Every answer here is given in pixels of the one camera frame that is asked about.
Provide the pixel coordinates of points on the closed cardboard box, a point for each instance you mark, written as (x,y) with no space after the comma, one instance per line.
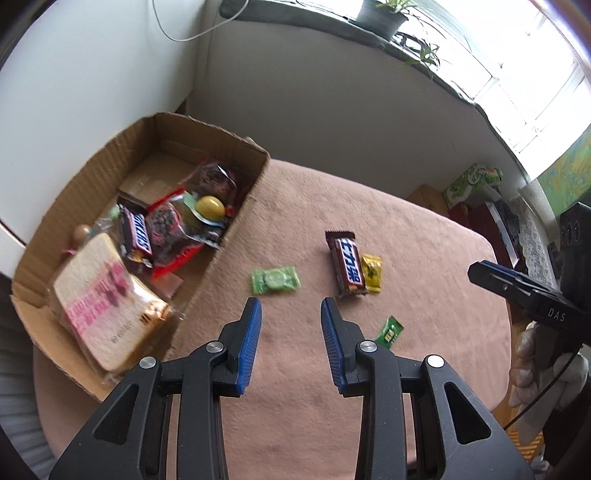
(427,196)

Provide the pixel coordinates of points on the green wall poster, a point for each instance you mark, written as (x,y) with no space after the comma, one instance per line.
(570,175)

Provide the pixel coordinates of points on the person's right hand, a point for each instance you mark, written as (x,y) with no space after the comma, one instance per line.
(524,364)

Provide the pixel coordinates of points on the green leafy plant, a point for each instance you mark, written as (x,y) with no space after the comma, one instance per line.
(422,50)

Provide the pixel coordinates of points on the green printed box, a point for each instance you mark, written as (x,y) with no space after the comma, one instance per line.
(466,184)

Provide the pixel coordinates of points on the small brown round object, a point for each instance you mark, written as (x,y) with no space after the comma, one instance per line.
(81,233)

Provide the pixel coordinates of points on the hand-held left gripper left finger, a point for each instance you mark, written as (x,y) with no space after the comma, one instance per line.
(249,341)

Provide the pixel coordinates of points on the clear bag of dates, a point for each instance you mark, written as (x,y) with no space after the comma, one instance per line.
(214,177)
(166,226)

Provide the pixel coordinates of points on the clear yellow-green candy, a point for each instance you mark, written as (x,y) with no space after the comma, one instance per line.
(210,206)

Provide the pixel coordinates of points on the dark plant pot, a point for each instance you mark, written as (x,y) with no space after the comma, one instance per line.
(378,16)

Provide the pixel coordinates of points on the packet of sliced bread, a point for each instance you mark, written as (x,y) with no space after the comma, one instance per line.
(101,295)

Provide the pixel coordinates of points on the black white patterned candy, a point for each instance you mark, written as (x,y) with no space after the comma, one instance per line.
(210,237)

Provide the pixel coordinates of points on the green candy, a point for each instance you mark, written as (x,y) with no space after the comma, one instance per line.
(274,280)

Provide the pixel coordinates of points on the white patterned cloth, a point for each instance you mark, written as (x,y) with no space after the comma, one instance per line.
(531,249)

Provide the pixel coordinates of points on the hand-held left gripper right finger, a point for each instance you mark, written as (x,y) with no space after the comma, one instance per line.
(331,341)

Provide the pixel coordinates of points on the brown chocolate bar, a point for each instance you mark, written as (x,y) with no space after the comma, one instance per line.
(348,263)
(138,235)

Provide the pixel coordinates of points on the window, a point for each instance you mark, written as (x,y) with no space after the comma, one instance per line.
(531,69)

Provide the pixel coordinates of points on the cardboard box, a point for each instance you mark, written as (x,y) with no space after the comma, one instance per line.
(184,134)
(427,196)

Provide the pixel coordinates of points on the dark window sill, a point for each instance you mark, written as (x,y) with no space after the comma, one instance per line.
(323,23)

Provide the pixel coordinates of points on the dark red box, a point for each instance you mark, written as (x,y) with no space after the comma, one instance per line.
(480,221)

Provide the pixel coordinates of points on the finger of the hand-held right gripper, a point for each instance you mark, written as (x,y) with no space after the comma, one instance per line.
(503,280)

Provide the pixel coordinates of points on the small green packet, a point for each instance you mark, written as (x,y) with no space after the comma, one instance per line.
(390,332)

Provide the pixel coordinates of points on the yellow candy packet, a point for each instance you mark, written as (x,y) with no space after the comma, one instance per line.
(371,274)

